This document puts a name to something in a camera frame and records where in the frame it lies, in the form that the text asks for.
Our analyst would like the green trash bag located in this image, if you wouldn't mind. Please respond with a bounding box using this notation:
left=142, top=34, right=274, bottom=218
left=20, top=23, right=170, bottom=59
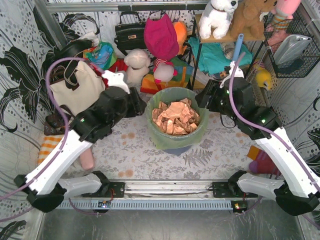
left=146, top=87, right=210, bottom=151

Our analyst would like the blue trash bin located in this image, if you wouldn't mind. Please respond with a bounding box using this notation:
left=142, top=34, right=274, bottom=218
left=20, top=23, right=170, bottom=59
left=163, top=145, right=192, bottom=156

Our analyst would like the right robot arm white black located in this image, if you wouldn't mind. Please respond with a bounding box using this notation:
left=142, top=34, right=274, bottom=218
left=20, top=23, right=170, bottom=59
left=195, top=77, right=320, bottom=216

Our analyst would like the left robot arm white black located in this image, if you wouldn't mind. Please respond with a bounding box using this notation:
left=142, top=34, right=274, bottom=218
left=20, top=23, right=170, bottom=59
left=14, top=86, right=147, bottom=213

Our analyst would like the rainbow striped bag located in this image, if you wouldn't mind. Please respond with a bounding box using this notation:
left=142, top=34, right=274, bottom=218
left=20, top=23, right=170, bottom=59
left=140, top=57, right=194, bottom=94

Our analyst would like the cream canvas tote bag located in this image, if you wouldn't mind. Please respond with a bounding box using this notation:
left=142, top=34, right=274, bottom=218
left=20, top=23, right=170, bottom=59
left=50, top=61, right=106, bottom=116

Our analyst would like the magenta cloth bag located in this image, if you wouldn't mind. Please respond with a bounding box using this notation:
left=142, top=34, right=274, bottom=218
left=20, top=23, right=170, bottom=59
left=144, top=13, right=179, bottom=60

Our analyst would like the yellow duck plush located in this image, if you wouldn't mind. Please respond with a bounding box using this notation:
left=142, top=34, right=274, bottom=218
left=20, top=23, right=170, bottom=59
left=253, top=61, right=272, bottom=91

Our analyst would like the graphic print shirt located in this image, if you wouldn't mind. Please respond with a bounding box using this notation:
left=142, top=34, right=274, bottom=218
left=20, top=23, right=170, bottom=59
left=213, top=71, right=229, bottom=81

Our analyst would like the teal folded cloth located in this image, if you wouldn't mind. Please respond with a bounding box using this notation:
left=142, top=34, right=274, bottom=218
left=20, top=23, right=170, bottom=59
left=188, top=37, right=253, bottom=75

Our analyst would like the pink white plush doll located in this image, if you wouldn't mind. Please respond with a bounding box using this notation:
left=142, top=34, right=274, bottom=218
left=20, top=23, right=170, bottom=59
left=153, top=58, right=178, bottom=84

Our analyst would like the white sheep plush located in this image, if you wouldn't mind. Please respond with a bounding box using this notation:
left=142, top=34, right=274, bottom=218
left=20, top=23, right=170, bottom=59
left=124, top=48, right=151, bottom=84

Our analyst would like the colourful printed cloth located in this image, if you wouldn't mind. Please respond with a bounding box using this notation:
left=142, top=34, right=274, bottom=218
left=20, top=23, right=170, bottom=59
left=83, top=41, right=117, bottom=70

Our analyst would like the black metal wooden shelf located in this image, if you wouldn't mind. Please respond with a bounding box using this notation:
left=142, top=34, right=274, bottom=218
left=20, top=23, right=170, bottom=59
left=187, top=14, right=266, bottom=90

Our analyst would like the pink rolled cloth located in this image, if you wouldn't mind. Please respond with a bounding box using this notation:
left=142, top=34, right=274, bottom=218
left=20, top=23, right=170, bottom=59
left=79, top=147, right=95, bottom=171

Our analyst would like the brown patterned sandal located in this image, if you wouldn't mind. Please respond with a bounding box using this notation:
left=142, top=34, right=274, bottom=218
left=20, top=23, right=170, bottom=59
left=44, top=113, right=65, bottom=136

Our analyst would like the silver foil pouch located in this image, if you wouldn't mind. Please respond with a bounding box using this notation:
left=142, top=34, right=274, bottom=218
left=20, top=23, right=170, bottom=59
left=273, top=34, right=312, bottom=65

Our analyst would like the black hat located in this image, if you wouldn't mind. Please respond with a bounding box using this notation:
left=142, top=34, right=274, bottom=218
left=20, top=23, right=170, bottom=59
left=53, top=39, right=93, bottom=61

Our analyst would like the purple striped sock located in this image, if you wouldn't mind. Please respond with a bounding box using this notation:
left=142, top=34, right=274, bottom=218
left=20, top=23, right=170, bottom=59
left=247, top=145, right=279, bottom=175

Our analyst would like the black leather handbag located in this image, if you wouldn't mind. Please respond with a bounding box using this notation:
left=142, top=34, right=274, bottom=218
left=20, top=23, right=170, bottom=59
left=114, top=11, right=147, bottom=56

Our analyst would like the orange plush toy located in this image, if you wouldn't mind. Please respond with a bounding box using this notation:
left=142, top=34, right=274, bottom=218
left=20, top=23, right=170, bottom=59
left=173, top=21, right=187, bottom=55

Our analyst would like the orange checkered towel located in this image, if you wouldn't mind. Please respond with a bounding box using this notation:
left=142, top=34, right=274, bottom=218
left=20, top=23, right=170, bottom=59
left=37, top=135, right=63, bottom=165

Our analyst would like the brown teddy bear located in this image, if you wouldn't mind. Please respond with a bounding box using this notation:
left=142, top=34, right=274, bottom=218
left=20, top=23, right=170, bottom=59
left=230, top=0, right=278, bottom=39

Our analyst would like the white dog plush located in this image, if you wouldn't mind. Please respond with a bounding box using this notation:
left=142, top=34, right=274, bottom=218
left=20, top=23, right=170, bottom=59
left=199, top=0, right=238, bottom=40

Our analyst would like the pink plush toy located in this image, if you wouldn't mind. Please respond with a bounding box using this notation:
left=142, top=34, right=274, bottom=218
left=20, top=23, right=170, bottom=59
left=265, top=0, right=301, bottom=32

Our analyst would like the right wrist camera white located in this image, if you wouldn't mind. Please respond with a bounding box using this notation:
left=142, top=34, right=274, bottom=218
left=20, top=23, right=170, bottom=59
left=219, top=66, right=244, bottom=89

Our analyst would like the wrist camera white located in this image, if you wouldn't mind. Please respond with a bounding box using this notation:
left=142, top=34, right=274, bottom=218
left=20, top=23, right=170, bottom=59
left=101, top=70, right=130, bottom=94
left=219, top=66, right=244, bottom=89

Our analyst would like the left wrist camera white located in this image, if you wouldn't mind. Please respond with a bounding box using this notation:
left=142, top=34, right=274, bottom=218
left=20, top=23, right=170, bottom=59
left=101, top=70, right=130, bottom=94

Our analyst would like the black wire basket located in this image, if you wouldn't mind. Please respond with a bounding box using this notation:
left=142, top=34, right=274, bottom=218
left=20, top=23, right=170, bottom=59
left=264, top=12, right=320, bottom=79

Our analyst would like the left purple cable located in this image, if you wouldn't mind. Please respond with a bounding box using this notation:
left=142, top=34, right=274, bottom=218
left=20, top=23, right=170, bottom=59
left=0, top=57, right=105, bottom=223

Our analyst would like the purple cable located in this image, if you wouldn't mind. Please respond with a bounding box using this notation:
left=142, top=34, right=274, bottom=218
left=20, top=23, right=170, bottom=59
left=0, top=57, right=105, bottom=223
left=228, top=52, right=320, bottom=231

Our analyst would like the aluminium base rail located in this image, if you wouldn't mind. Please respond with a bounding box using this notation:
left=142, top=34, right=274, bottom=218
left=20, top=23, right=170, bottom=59
left=37, top=178, right=305, bottom=213

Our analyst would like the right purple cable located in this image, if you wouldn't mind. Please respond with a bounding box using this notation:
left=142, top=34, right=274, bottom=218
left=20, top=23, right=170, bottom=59
left=228, top=52, right=320, bottom=231

